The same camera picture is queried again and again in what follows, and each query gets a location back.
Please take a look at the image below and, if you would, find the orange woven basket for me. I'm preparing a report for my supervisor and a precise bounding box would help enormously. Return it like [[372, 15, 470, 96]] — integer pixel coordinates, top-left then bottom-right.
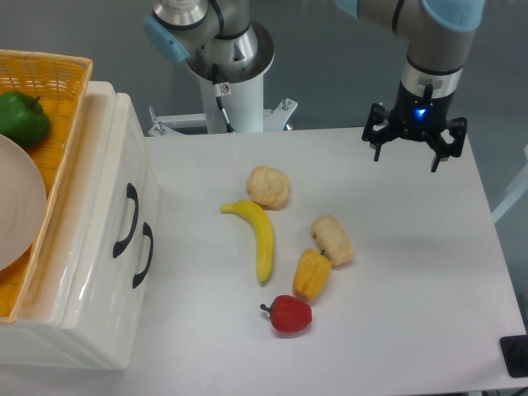
[[1, 49, 92, 324]]

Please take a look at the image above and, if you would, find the black device at table edge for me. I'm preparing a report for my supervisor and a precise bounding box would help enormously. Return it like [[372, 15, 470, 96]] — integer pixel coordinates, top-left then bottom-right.
[[499, 335, 528, 378]]

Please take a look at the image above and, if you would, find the red bell pepper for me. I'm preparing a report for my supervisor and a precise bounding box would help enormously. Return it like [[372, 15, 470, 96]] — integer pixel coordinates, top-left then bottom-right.
[[260, 295, 313, 333]]

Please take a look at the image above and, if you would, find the yellow banana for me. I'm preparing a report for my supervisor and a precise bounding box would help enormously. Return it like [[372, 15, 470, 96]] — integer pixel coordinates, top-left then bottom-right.
[[220, 200, 275, 285]]

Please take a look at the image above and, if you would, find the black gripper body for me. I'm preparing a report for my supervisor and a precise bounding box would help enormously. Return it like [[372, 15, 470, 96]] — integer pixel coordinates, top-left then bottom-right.
[[390, 82, 455, 141]]

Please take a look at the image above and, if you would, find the yellow bell pepper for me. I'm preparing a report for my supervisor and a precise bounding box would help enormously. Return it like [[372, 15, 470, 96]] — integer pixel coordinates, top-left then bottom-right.
[[292, 248, 332, 300]]

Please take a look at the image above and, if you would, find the beige round plate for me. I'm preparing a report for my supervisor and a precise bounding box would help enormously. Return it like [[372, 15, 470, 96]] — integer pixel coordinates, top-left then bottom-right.
[[1, 136, 46, 270]]

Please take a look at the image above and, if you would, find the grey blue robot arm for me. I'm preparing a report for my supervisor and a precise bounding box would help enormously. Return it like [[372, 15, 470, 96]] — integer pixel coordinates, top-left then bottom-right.
[[143, 1, 484, 165]]

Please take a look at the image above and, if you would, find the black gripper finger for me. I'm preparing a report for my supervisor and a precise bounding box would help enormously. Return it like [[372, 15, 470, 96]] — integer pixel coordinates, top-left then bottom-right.
[[361, 103, 406, 162], [427, 117, 467, 172]]

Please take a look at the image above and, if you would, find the round bread bun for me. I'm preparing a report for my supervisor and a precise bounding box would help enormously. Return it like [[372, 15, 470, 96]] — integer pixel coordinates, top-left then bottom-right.
[[246, 165, 290, 210]]

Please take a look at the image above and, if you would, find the rectangular bread loaf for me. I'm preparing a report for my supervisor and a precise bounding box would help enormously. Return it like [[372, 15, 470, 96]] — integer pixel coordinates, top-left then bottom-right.
[[311, 214, 354, 266]]

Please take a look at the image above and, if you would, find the green bell pepper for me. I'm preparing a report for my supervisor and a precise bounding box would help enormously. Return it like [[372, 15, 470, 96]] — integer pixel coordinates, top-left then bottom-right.
[[1, 91, 50, 149]]

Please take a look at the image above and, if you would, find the white plastic drawer cabinet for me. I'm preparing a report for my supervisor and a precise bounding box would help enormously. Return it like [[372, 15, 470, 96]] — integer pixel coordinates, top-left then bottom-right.
[[0, 80, 162, 370]]

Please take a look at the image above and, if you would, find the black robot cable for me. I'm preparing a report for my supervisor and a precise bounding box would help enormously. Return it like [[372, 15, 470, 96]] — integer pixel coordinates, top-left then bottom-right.
[[211, 63, 237, 134]]

